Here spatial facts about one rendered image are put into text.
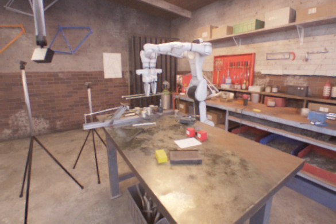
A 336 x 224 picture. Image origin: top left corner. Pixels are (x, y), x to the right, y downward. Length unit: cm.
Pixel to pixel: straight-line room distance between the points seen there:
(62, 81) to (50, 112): 70
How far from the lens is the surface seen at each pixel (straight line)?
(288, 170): 99
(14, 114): 424
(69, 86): 407
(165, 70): 429
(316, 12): 266
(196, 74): 179
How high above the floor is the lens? 134
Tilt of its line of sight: 10 degrees down
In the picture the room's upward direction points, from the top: straight up
